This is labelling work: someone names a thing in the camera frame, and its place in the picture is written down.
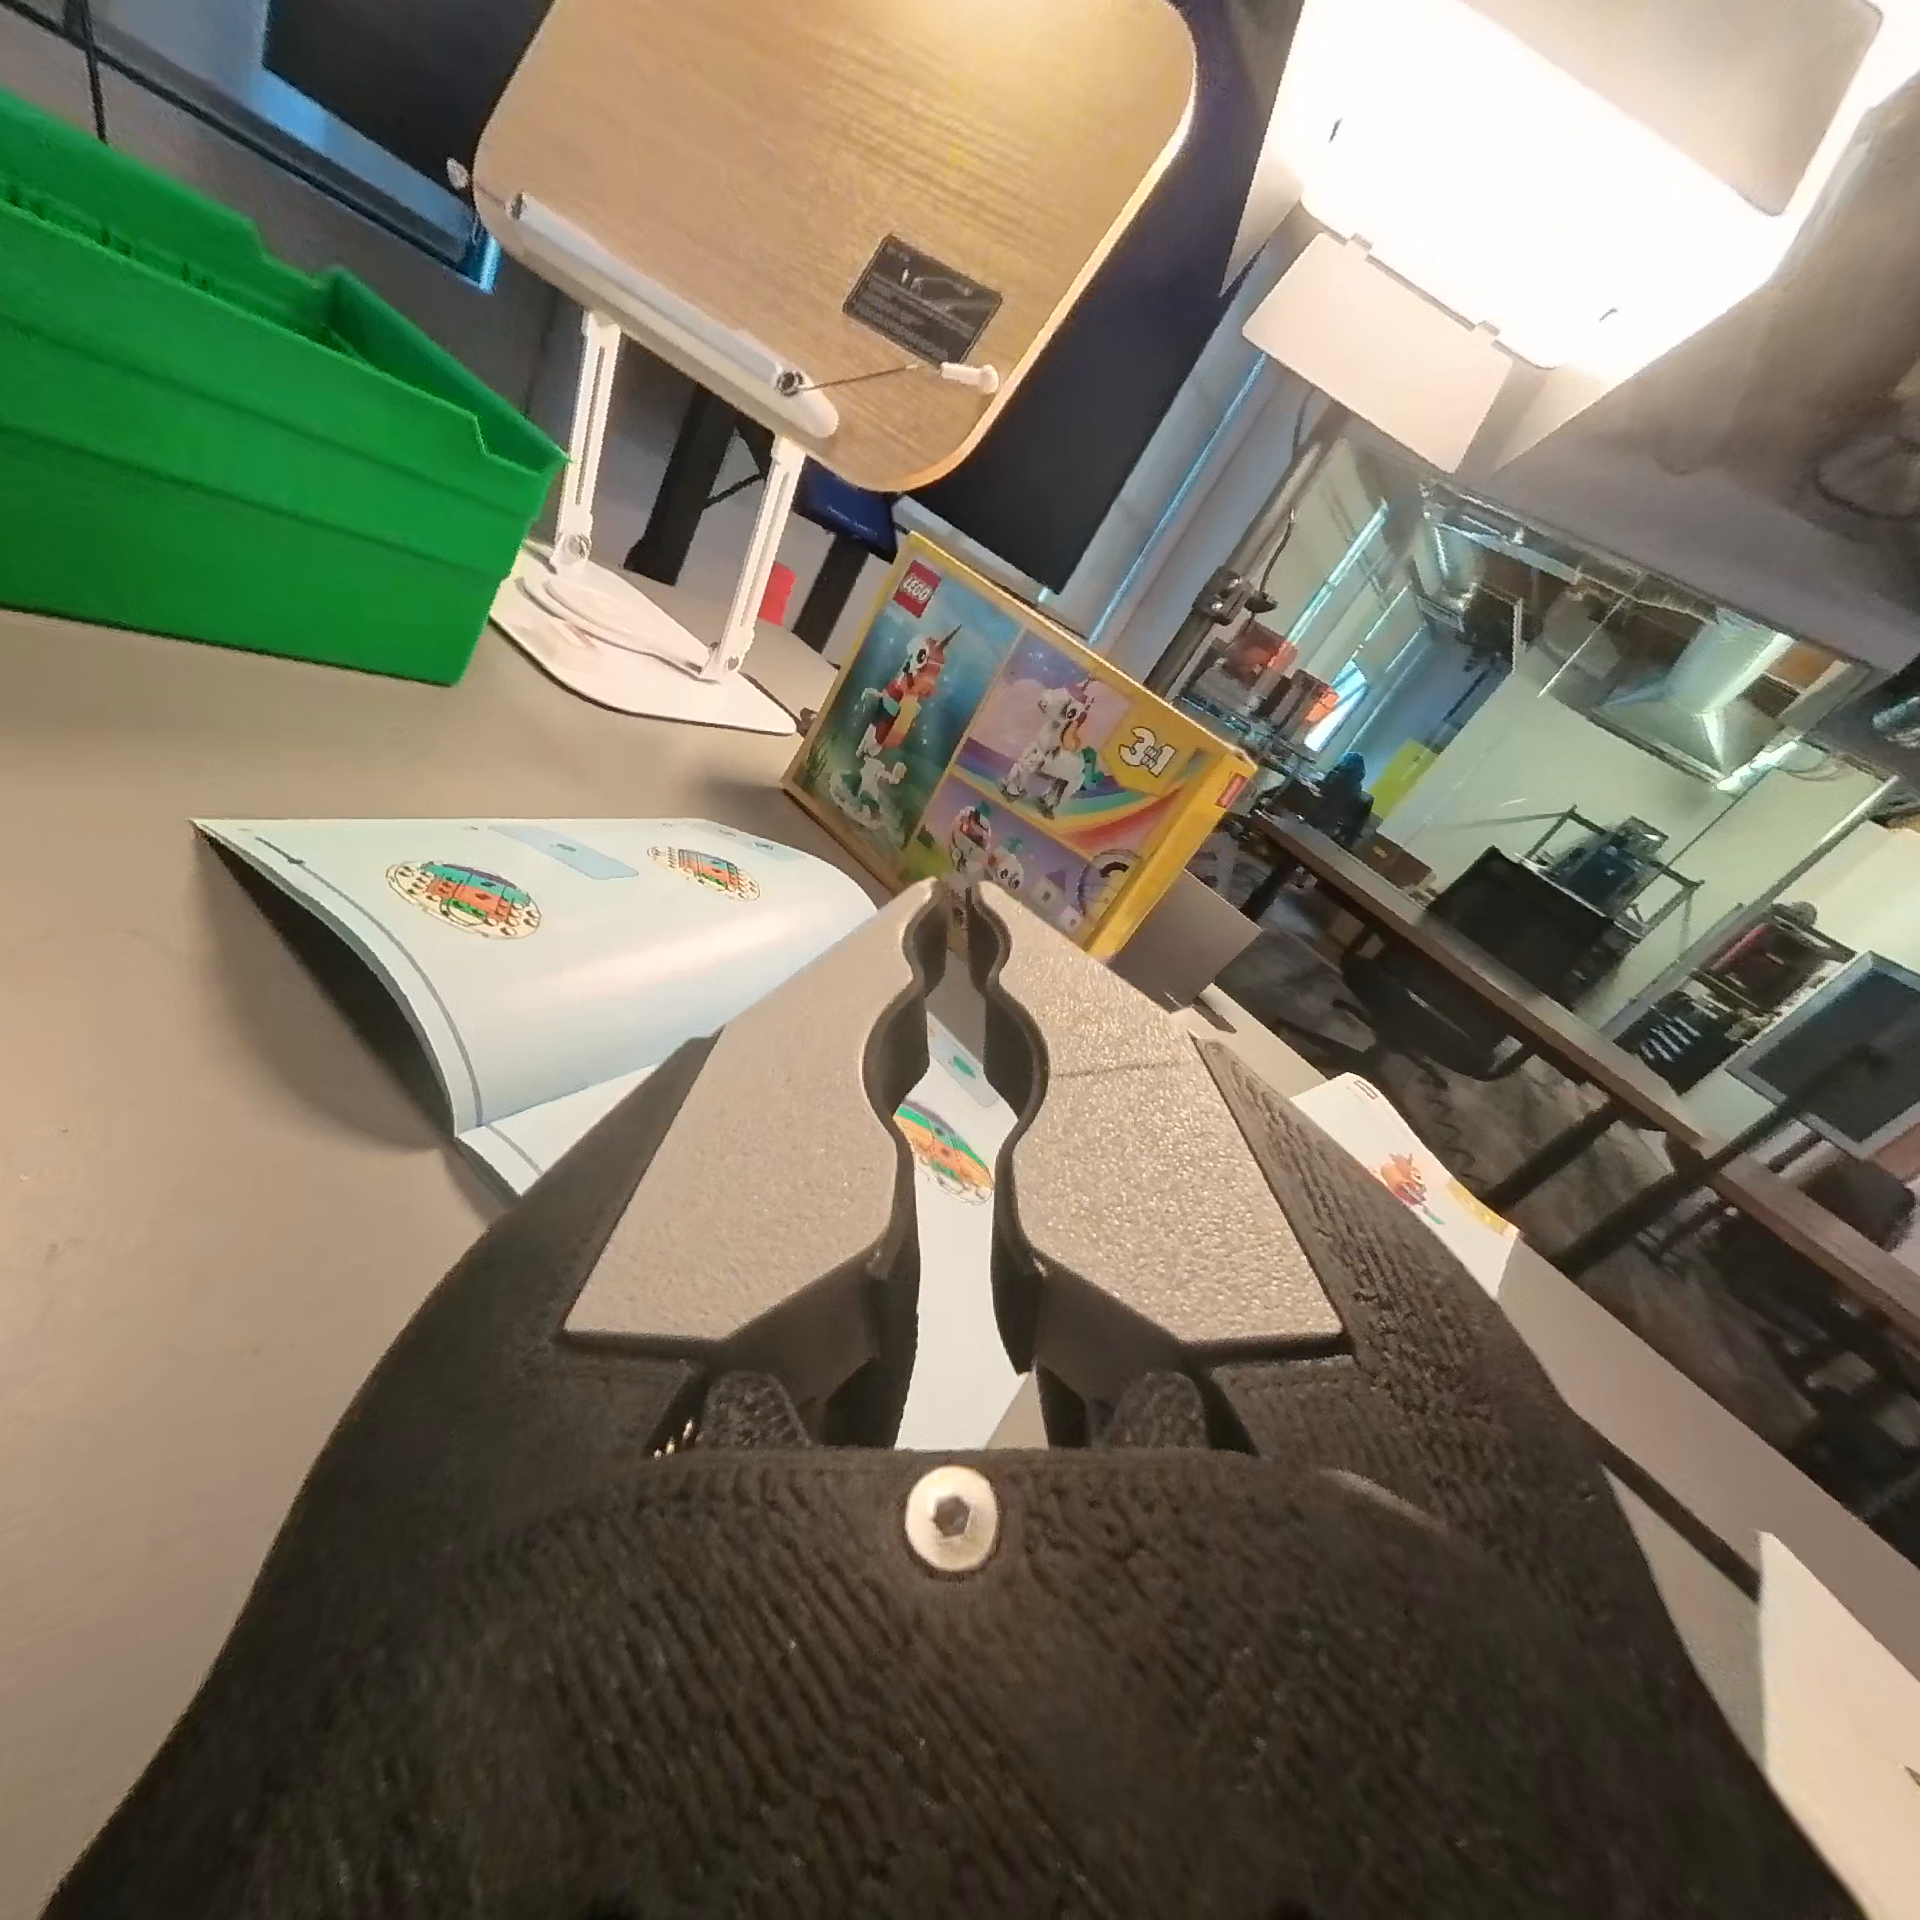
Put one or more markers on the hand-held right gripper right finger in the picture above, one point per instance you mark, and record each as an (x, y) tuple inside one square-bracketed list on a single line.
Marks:
[(1170, 1200)]

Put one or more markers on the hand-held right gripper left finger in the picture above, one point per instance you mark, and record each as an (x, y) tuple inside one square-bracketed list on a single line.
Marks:
[(749, 1170)]

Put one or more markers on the green plastic bin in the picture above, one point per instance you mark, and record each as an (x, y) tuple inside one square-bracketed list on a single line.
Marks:
[(225, 495)]

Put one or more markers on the yellow lego box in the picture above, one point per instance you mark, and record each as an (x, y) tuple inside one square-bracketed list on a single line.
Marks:
[(1035, 737)]

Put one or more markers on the closed instruction booklet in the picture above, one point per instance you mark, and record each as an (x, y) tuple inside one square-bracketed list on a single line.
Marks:
[(1411, 1186)]

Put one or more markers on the small dark box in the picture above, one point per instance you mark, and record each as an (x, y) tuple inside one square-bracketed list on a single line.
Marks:
[(1209, 945)]

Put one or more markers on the open instruction booklet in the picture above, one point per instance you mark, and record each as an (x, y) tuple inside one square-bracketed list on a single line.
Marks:
[(597, 960)]

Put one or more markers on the long wooden table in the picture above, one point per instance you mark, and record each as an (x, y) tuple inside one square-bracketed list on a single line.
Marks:
[(1501, 960)]

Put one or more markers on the black equipment crate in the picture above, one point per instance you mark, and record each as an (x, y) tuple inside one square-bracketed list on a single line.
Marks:
[(1559, 931)]

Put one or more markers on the black monitor stand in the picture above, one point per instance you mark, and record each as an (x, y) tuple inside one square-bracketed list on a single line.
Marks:
[(706, 495)]

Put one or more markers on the small grey-framed monitor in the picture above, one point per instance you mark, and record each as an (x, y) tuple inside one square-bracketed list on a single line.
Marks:
[(1829, 1049)]

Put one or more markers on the white paper sheet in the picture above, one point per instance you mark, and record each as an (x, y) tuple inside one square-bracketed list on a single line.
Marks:
[(1847, 1726)]

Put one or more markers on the ceiling light panel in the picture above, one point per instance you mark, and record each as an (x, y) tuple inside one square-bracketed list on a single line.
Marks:
[(1501, 118)]

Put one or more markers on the silver ventilation duct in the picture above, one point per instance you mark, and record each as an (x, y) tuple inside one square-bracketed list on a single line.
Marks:
[(1724, 690)]

